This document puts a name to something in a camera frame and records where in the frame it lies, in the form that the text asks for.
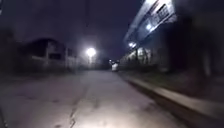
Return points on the vehicle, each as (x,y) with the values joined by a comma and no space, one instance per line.
(115,66)

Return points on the street lamp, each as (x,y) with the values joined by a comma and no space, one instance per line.
(90,52)

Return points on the grey asphalt road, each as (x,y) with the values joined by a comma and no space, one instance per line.
(100,100)

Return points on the large lit building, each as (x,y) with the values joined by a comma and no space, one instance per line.
(150,36)

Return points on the pale low building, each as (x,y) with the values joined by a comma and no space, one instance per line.
(55,53)

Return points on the dark ground strip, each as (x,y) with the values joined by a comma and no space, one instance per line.
(186,84)

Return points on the pale concrete kerb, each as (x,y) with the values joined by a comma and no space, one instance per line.
(186,100)

